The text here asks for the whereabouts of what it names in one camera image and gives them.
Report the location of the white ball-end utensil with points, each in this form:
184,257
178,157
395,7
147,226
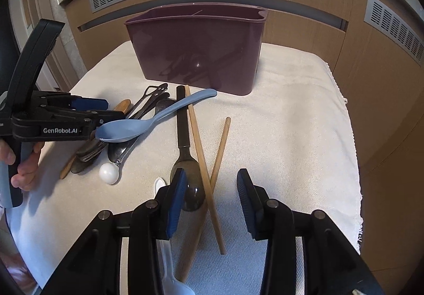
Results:
110,172

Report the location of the black-handled metal spoon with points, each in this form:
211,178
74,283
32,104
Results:
195,195

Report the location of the wooden chopstick crossing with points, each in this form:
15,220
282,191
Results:
206,181
195,229

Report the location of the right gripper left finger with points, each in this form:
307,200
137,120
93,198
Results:
156,219

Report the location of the square metal spatula spoon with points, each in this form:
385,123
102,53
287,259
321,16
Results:
82,162

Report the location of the blue plastic spoon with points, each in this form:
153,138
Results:
124,130

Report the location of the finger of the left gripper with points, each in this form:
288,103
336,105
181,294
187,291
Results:
87,103
97,118

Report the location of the right metal vent grille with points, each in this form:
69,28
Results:
394,27

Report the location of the wooden cabinet front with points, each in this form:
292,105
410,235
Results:
382,83

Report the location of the maroon plastic utensil caddy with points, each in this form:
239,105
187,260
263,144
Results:
206,45

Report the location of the person's left hand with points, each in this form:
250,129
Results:
25,179

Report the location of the smiley-handle metal spoon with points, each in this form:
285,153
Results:
147,101

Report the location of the white plastic spoon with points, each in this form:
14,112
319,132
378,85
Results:
170,285

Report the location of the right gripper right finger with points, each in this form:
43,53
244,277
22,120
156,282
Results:
269,219

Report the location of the plain metal spoon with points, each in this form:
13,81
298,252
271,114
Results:
117,152

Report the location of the white cloth table mat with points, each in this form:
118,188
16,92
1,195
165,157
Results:
292,133

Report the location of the wooden-handled utensil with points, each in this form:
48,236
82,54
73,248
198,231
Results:
123,106

